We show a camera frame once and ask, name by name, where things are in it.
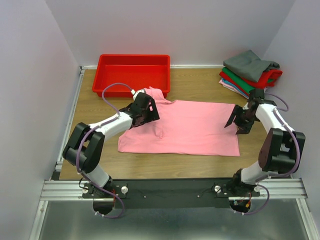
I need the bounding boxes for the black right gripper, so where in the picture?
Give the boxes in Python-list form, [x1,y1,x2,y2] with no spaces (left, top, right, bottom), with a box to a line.
[224,104,257,135]

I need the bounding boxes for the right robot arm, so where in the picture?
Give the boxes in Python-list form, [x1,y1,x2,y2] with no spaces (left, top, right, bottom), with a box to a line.
[225,100,306,196]

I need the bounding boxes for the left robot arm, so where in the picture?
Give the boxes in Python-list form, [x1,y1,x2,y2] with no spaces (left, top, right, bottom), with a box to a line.
[62,91,160,198]

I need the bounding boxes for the red plastic tray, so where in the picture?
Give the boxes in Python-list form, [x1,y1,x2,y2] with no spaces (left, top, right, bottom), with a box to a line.
[92,54,171,97]

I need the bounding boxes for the green folded t shirt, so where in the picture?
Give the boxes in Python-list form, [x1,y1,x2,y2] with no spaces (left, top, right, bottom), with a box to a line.
[219,67,277,96]

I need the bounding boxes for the light pink folded t shirt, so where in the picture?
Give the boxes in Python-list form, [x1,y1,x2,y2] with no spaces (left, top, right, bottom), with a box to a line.
[218,78,251,97]

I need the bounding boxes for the blue folded t shirt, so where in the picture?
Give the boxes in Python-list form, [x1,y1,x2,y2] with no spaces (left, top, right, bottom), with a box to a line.
[221,77,251,97]

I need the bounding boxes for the red folded t shirt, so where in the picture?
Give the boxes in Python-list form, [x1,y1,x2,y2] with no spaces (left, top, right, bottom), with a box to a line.
[219,67,283,97]

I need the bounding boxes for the grey folded t shirt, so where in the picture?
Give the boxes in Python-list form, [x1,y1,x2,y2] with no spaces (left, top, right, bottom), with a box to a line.
[223,50,280,83]

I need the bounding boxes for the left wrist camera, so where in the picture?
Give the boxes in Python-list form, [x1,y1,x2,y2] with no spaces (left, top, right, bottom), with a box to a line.
[130,88,146,100]

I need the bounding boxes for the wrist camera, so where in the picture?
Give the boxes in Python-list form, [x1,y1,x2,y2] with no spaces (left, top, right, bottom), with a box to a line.
[248,88,265,104]
[130,88,146,100]

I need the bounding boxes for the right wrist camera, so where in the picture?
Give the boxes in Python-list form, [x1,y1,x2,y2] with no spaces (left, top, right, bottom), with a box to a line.
[248,88,265,104]

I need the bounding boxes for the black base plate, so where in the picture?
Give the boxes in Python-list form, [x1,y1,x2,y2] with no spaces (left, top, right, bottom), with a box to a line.
[82,177,260,209]

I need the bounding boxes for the aluminium frame rail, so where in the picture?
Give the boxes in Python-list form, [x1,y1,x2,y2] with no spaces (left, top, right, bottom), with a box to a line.
[40,178,308,201]

